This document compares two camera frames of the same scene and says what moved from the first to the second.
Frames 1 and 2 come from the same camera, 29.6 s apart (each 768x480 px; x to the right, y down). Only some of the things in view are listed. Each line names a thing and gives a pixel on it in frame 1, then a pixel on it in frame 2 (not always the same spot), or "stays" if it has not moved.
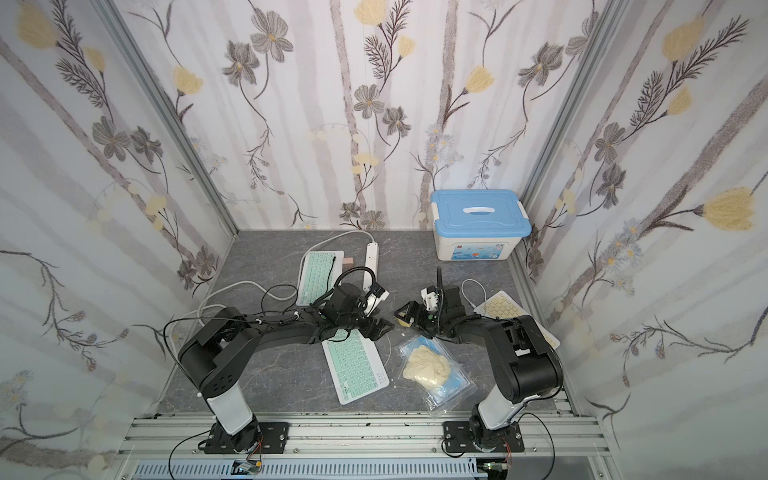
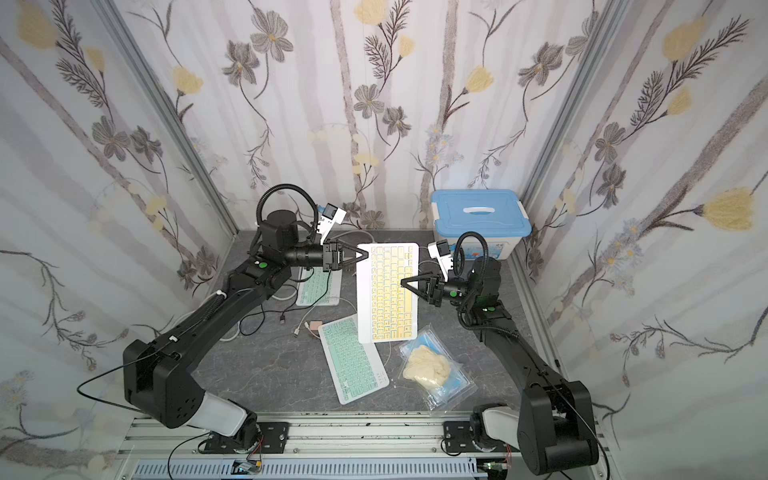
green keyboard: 354,364 stays
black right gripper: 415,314 → 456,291
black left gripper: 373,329 → 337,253
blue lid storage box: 478,225 stays
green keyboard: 315,275 stays
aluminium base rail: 360,438 stays
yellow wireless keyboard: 502,306 → 387,310
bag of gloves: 436,375 stays
